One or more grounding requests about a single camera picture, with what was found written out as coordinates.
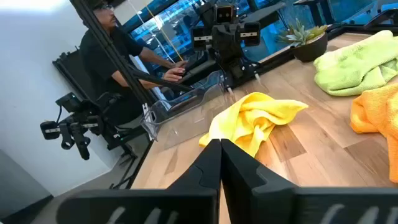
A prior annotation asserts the person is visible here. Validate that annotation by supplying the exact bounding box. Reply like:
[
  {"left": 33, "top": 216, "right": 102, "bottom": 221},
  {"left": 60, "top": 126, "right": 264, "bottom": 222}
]
[{"left": 79, "top": 0, "right": 189, "bottom": 125}]

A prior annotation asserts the yellow extension cable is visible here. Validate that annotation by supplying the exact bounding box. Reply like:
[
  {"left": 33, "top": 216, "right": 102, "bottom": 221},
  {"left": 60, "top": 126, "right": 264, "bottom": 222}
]
[{"left": 145, "top": 4, "right": 184, "bottom": 62}]

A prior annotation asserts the orange microfiber towel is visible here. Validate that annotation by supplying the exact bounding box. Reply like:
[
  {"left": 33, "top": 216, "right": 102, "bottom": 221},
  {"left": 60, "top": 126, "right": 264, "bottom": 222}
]
[{"left": 350, "top": 83, "right": 398, "bottom": 184}]

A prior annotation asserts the lime green microfiber towel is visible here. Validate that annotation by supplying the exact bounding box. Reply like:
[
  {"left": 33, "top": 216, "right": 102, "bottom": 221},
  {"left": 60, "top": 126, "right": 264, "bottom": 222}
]
[{"left": 313, "top": 30, "right": 398, "bottom": 96}]

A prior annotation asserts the succulent in dark pot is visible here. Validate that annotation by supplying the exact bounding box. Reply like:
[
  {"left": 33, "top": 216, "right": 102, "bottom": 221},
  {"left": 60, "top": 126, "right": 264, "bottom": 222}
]
[{"left": 277, "top": 18, "right": 330, "bottom": 63}]

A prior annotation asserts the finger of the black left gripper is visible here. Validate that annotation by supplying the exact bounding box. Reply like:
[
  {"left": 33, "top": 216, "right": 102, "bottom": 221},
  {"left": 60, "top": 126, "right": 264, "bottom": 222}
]
[
  {"left": 241, "top": 21, "right": 261, "bottom": 47},
  {"left": 191, "top": 26, "right": 210, "bottom": 50}
]

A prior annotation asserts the yellow microfiber towel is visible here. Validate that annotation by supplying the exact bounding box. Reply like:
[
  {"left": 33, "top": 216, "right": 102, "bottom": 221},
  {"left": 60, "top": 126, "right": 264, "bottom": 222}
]
[{"left": 198, "top": 92, "right": 309, "bottom": 159}]

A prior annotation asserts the clear plastic bin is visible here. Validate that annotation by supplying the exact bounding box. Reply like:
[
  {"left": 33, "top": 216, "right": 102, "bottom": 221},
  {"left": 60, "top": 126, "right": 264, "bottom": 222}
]
[{"left": 140, "top": 77, "right": 239, "bottom": 150}]

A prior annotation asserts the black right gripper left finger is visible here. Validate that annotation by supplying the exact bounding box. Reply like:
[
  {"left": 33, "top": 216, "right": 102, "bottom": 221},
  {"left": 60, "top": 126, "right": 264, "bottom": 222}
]
[{"left": 55, "top": 138, "right": 222, "bottom": 224}]

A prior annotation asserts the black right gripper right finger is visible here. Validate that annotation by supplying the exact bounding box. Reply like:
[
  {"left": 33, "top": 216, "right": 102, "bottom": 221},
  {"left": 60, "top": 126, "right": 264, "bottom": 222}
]
[{"left": 220, "top": 138, "right": 398, "bottom": 224}]

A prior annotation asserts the black leader arm gripper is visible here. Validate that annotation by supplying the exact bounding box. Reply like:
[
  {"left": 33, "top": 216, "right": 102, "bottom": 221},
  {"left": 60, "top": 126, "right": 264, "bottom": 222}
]
[{"left": 39, "top": 92, "right": 125, "bottom": 161}]

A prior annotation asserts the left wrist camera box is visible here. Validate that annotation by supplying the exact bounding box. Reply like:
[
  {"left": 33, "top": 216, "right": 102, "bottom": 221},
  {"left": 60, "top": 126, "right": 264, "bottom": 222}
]
[{"left": 215, "top": 3, "right": 234, "bottom": 25}]

